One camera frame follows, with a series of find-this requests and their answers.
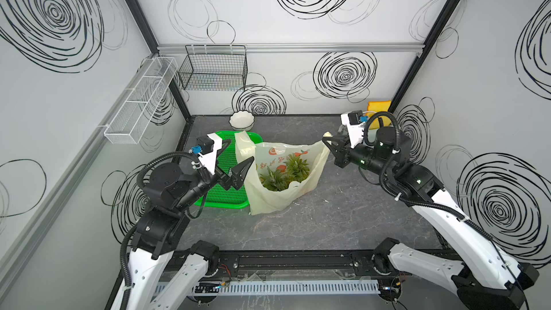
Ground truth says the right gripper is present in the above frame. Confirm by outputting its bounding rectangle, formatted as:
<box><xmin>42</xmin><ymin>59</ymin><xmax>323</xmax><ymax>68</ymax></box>
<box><xmin>322</xmin><ymin>133</ymin><xmax>392</xmax><ymax>181</ymax></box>

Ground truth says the yellow plastic bag with oranges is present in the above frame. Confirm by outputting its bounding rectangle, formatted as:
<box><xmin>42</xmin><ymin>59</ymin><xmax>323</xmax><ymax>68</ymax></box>
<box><xmin>235</xmin><ymin>132</ymin><xmax>329</xmax><ymax>215</ymax></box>

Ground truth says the pineapple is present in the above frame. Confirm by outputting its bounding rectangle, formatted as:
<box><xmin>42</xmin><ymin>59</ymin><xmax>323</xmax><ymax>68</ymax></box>
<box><xmin>259</xmin><ymin>168</ymin><xmax>289</xmax><ymax>192</ymax></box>
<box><xmin>285</xmin><ymin>154</ymin><xmax>310</xmax><ymax>182</ymax></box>

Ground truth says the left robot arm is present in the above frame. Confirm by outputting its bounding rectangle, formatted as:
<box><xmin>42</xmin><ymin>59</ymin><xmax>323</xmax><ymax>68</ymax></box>
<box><xmin>110</xmin><ymin>133</ymin><xmax>255</xmax><ymax>309</ymax></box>

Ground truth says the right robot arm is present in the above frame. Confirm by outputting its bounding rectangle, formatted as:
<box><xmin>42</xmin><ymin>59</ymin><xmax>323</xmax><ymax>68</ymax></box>
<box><xmin>322</xmin><ymin>111</ymin><xmax>539</xmax><ymax>309</ymax></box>

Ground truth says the mint green toaster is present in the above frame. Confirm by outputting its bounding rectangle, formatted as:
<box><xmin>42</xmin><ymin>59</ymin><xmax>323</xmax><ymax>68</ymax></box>
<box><xmin>340</xmin><ymin>111</ymin><xmax>384</xmax><ymax>141</ymax></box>

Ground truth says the white scalloped bowl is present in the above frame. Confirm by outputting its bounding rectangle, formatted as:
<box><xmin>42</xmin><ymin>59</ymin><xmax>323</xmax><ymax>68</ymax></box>
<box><xmin>229</xmin><ymin>111</ymin><xmax>255</xmax><ymax>131</ymax></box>

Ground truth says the green plastic basket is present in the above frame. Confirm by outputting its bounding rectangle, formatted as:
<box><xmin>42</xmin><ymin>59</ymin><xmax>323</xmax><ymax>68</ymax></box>
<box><xmin>193</xmin><ymin>130</ymin><xmax>264</xmax><ymax>210</ymax></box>

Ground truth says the toast slice rear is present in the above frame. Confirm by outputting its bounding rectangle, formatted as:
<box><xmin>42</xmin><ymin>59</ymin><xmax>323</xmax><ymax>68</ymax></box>
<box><xmin>366</xmin><ymin>100</ymin><xmax>392</xmax><ymax>130</ymax></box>

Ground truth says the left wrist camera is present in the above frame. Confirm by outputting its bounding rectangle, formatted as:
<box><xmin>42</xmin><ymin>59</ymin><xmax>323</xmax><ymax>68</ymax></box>
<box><xmin>192</xmin><ymin>133</ymin><xmax>222</xmax><ymax>175</ymax></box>

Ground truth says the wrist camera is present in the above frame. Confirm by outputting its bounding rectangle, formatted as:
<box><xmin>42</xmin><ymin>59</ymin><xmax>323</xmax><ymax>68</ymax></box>
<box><xmin>192</xmin><ymin>133</ymin><xmax>222</xmax><ymax>175</ymax></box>
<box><xmin>341</xmin><ymin>110</ymin><xmax>368</xmax><ymax>149</ymax></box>

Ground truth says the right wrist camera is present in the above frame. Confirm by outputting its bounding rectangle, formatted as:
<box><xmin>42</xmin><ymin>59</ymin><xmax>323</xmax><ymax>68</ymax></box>
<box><xmin>341</xmin><ymin>110</ymin><xmax>368</xmax><ymax>149</ymax></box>

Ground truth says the black wire basket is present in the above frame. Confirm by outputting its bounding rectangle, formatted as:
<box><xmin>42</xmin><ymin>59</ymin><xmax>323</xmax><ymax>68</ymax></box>
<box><xmin>178</xmin><ymin>44</ymin><xmax>248</xmax><ymax>91</ymax></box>

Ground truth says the white mesh wall shelf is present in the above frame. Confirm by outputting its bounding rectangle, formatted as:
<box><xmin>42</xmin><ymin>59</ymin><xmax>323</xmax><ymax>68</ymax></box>
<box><xmin>103</xmin><ymin>56</ymin><xmax>176</xmax><ymax>144</ymax></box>

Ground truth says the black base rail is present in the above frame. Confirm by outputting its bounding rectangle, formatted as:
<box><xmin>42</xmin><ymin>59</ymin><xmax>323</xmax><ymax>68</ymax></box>
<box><xmin>204</xmin><ymin>250</ymin><xmax>378</xmax><ymax>280</ymax></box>

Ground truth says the white slotted cable duct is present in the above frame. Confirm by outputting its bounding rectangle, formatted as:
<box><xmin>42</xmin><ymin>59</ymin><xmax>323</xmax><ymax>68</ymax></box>
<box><xmin>189</xmin><ymin>280</ymin><xmax>380</xmax><ymax>297</ymax></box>

